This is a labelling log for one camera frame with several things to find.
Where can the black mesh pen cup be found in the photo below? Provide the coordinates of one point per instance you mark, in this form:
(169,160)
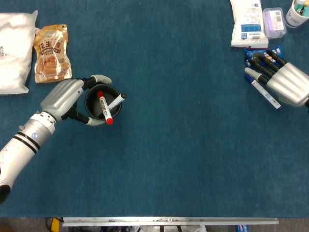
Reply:
(94,104)

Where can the aluminium table edge rail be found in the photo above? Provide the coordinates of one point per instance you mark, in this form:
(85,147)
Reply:
(169,220)

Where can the white blue tissue pack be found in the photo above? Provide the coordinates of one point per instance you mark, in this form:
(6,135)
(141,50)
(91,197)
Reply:
(248,24)

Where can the blue cap whiteboard marker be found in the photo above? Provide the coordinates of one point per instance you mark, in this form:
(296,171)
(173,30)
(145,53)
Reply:
(263,93)

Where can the blue white packet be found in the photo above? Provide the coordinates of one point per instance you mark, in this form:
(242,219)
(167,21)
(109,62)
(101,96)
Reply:
(242,228)

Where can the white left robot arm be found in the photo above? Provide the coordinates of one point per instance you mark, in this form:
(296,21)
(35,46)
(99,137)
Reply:
(24,142)

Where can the white green tube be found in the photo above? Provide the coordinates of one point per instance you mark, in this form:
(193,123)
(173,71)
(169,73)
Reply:
(300,3)

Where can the white paper cup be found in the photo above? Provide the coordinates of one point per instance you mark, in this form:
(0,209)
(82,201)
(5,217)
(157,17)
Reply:
(295,20)

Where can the blue cookie pack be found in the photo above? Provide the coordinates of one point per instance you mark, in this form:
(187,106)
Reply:
(246,53)

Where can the black cap whiteboard marker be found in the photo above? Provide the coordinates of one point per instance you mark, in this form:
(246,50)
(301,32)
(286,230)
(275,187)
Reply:
(116,101)

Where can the yellow plastic item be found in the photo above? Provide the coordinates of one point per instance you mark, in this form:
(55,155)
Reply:
(56,224)

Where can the orange peanut snack pouch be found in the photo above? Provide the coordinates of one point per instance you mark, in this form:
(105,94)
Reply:
(51,55)

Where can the clear box purple contents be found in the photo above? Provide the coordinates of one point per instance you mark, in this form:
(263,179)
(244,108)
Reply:
(274,24)

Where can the red cap whiteboard marker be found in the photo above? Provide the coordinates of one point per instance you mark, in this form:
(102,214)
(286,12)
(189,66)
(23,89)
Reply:
(105,108)

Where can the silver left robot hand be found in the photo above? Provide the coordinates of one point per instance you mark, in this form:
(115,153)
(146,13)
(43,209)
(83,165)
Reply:
(61,96)

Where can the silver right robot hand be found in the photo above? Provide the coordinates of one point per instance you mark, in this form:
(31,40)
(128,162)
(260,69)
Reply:
(289,82)

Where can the white plastic bag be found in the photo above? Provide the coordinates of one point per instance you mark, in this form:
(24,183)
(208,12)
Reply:
(14,53)

